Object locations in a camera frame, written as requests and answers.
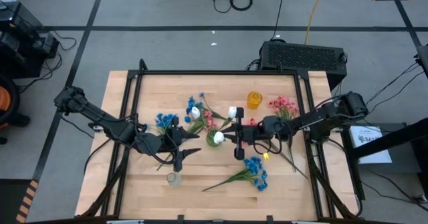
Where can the green stems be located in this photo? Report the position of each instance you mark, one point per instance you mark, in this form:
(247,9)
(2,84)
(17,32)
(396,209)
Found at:
(232,112)

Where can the black equipment stand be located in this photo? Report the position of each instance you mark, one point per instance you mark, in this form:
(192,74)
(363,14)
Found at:
(394,138)

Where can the white artificial tulip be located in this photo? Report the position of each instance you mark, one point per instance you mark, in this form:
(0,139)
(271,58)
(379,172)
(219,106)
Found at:
(218,137)
(195,112)

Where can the black metal table frame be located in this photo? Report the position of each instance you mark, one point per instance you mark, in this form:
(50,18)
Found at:
(217,72)

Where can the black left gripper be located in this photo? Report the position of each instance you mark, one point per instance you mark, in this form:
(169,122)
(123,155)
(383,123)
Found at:
(177,143)

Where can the green glass vase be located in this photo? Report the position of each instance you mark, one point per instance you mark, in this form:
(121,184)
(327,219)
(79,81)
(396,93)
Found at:
(210,140)

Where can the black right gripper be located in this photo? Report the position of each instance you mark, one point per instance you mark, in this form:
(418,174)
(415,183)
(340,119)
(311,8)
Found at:
(250,133)

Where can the black perforated computer case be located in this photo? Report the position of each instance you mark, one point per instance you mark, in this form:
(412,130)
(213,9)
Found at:
(307,57)

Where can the yellow glass vase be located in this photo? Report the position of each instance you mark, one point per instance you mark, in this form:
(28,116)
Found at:
(254,100)

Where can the blue artificial flower bunch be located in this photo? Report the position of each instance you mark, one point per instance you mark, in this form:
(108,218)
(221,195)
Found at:
(165,119)
(191,103)
(255,172)

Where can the clear glass vase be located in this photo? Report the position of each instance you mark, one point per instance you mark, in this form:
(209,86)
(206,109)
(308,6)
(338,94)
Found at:
(174,179)

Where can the orange and black machine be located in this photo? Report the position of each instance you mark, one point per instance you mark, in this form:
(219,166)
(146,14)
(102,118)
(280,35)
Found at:
(5,100)

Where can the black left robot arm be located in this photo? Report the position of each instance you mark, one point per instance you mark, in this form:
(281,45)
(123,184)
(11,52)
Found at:
(100,118)

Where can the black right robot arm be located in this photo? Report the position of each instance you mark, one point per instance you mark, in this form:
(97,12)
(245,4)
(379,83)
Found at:
(321,120)

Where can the black equipment cart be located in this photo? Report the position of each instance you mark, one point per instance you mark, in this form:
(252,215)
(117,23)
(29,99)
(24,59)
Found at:
(20,50)

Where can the white paper sign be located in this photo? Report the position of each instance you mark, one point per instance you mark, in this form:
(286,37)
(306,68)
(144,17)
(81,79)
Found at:
(374,150)

